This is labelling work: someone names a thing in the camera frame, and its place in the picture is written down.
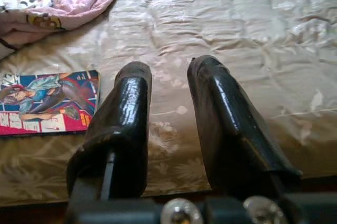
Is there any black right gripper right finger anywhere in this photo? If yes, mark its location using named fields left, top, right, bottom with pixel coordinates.
left=186, top=55, right=303, bottom=196

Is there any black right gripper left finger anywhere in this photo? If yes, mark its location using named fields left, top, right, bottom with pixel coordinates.
left=67, top=60, right=153, bottom=203

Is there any colourful comic book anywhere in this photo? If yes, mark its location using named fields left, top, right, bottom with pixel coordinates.
left=0, top=70, right=101, bottom=137

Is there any pink cartoon print blanket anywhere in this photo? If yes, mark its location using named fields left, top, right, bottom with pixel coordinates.
left=0, top=0, right=126, bottom=62

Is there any bed with grey floral sheet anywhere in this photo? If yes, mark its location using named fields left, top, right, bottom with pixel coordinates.
left=0, top=0, right=337, bottom=206

